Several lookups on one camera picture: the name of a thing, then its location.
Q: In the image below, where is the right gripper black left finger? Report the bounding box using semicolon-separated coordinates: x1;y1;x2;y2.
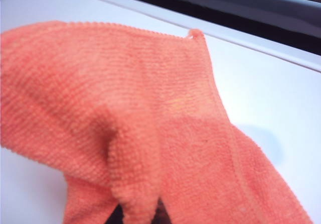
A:
110;201;127;224

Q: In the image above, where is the white-framed cable slot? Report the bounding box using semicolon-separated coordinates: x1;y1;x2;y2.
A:
79;0;321;73

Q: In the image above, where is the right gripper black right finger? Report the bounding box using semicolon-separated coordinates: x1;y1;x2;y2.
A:
154;198;175;224

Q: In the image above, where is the orange microfibre cloth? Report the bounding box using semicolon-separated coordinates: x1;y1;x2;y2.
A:
0;20;314;224

